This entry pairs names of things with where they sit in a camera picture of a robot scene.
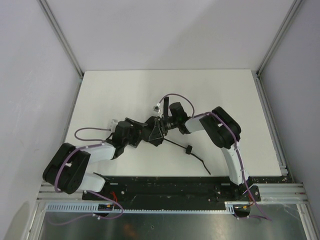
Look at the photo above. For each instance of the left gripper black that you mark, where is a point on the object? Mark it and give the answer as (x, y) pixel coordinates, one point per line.
(136, 132)

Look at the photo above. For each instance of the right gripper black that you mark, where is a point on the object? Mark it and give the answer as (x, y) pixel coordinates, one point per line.
(163, 126)

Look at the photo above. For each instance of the black folding umbrella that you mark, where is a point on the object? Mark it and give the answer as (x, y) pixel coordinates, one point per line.
(177, 115)

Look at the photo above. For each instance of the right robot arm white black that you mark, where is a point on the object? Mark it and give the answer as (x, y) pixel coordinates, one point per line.
(220, 127)

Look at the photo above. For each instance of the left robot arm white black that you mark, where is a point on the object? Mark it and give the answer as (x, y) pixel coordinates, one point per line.
(67, 170)

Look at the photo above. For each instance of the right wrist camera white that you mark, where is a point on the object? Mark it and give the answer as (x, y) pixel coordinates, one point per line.
(157, 108)

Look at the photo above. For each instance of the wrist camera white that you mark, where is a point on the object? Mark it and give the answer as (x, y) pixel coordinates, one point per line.
(157, 108)
(113, 124)

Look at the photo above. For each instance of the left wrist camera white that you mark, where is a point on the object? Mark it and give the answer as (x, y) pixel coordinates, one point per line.
(113, 124)

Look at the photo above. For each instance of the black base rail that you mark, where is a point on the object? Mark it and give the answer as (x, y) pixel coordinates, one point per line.
(173, 193)

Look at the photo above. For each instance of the grey cable duct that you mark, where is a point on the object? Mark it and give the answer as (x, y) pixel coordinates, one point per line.
(104, 207)

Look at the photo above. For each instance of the aluminium frame crossbar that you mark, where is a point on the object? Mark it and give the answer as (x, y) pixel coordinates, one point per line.
(290, 193)

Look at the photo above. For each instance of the left aluminium corner post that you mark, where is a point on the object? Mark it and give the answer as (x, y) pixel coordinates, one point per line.
(48, 13)

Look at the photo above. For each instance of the aluminium corner post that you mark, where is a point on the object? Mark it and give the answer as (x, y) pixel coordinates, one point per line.
(48, 13)
(280, 34)

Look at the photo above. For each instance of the right aluminium corner post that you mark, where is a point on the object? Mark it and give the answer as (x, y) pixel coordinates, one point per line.
(280, 34)

